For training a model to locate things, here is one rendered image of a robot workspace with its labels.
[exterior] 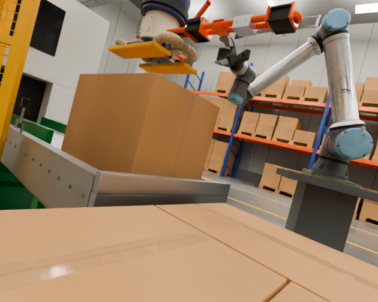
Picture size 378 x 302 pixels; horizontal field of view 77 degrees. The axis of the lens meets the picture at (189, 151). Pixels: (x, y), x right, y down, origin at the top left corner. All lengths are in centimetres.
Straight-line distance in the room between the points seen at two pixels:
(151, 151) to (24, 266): 58
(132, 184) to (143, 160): 14
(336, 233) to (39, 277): 137
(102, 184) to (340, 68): 119
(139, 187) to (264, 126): 782
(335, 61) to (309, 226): 85
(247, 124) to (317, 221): 734
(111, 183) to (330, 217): 115
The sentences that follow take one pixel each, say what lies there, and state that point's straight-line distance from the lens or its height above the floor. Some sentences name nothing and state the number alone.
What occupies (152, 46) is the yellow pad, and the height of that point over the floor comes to 108.
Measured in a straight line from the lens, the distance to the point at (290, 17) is 87.
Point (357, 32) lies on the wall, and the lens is 1057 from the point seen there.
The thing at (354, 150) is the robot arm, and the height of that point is 91.
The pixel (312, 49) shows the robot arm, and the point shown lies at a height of 144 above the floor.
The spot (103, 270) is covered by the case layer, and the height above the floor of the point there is 54.
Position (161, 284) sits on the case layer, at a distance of 37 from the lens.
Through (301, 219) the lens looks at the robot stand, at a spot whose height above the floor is 51.
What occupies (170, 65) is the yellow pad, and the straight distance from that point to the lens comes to 120.
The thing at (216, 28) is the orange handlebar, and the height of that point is 120.
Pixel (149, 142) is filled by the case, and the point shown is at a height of 72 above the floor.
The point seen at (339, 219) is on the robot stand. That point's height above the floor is 57.
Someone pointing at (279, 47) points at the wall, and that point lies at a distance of 1087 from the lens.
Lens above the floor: 74
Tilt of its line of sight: 1 degrees down
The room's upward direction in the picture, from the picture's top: 15 degrees clockwise
